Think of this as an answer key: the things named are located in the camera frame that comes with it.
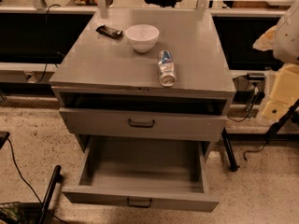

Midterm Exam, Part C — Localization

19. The silver blue soda can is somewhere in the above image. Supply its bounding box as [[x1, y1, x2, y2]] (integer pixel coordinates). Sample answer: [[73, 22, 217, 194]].
[[158, 50, 177, 87]]

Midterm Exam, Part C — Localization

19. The black stand leg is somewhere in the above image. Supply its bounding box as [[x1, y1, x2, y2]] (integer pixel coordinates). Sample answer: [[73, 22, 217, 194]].
[[221, 129, 239, 172], [36, 165, 63, 224]]

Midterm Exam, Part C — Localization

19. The grey drawer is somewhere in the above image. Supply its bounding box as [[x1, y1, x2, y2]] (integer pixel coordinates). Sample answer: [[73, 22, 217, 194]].
[[63, 136, 220, 212], [60, 108, 226, 141]]

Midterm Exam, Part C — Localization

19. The grey drawer cabinet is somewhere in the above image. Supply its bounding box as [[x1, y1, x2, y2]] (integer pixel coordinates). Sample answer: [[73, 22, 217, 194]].
[[49, 8, 236, 161]]

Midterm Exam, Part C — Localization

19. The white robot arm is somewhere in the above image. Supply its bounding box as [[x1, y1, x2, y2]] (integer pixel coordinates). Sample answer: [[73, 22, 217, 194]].
[[253, 0, 299, 120]]

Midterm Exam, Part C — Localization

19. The grey top drawer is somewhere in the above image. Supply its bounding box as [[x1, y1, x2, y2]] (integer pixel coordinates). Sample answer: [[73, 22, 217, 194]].
[[60, 108, 226, 141]]

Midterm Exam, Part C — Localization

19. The dark snack bar wrapper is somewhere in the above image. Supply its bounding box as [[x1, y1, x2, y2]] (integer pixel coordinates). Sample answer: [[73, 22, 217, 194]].
[[96, 25, 123, 39]]

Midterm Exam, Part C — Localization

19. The black cable right floor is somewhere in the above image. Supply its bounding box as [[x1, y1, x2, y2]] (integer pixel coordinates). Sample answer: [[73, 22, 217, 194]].
[[242, 140, 269, 162]]

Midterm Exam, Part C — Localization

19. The black cable floor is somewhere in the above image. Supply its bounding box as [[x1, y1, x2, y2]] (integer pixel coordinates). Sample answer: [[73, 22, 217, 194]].
[[242, 140, 269, 162], [6, 137, 68, 224]]

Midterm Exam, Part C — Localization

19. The black cable left floor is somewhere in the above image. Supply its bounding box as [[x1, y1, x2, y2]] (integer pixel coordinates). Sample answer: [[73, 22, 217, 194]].
[[6, 137, 68, 224]]

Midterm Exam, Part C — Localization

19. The white bowl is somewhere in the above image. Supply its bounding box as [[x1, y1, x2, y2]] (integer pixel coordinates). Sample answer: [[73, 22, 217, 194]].
[[125, 24, 160, 53]]

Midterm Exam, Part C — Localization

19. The black stand leg right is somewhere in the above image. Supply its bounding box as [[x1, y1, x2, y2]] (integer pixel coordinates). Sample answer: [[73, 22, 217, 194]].
[[221, 129, 239, 172]]

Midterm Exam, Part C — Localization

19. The black stand leg left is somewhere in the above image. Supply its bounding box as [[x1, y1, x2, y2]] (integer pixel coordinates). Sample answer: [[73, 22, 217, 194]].
[[36, 165, 63, 224]]

